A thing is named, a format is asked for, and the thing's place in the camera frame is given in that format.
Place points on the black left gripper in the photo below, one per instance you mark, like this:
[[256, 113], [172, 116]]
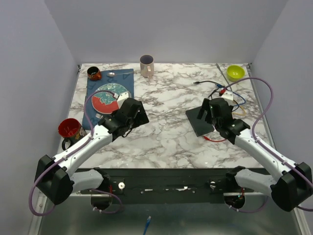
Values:
[[141, 119]]

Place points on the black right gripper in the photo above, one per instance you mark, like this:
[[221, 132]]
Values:
[[206, 105]]

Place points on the black network switch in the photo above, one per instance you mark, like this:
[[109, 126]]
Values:
[[200, 126]]

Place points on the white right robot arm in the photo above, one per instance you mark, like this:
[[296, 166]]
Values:
[[287, 183]]

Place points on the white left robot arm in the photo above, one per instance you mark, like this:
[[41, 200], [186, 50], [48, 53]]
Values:
[[57, 177]]

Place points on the red and teal plate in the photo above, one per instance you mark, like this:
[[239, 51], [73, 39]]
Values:
[[104, 102]]

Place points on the blue placemat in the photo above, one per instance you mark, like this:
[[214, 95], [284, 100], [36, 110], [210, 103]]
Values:
[[126, 80]]

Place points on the lime green bowl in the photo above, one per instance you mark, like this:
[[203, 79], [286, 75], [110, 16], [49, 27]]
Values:
[[235, 72]]

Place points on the metal spoon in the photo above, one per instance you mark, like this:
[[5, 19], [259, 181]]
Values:
[[113, 74]]

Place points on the small brown orange cup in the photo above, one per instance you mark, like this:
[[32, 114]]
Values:
[[94, 73]]

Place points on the pink ceramic mug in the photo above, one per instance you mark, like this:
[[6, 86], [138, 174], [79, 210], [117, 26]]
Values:
[[147, 66]]

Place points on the red black patterned mug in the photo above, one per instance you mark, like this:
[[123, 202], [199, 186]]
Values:
[[71, 131]]

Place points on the black mounting base bar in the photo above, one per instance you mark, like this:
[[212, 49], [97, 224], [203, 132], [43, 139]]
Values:
[[169, 186]]

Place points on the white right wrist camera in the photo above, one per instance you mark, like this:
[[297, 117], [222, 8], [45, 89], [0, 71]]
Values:
[[226, 94]]

